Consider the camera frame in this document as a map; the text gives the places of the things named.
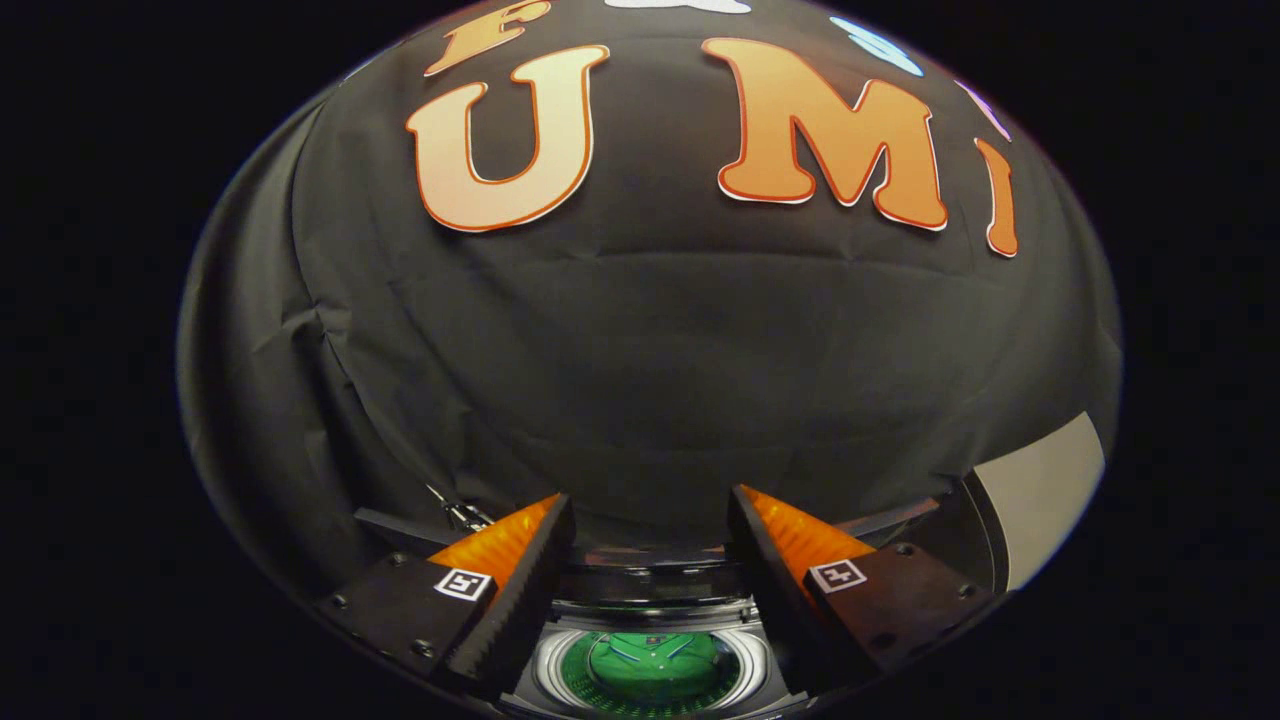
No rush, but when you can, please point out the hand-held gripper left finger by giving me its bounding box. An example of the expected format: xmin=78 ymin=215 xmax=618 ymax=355
xmin=315 ymin=492 xmax=578 ymax=701

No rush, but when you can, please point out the small metal clamp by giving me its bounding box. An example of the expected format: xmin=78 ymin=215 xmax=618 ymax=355
xmin=428 ymin=484 xmax=493 ymax=531

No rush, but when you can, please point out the green polo shirt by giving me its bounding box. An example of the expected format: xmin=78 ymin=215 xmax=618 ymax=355
xmin=585 ymin=632 xmax=723 ymax=701

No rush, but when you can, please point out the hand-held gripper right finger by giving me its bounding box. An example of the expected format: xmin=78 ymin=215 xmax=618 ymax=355
xmin=725 ymin=485 xmax=1001 ymax=698

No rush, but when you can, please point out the black backdrop cloth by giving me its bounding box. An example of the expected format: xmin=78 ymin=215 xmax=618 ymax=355
xmin=178 ymin=0 xmax=1123 ymax=641

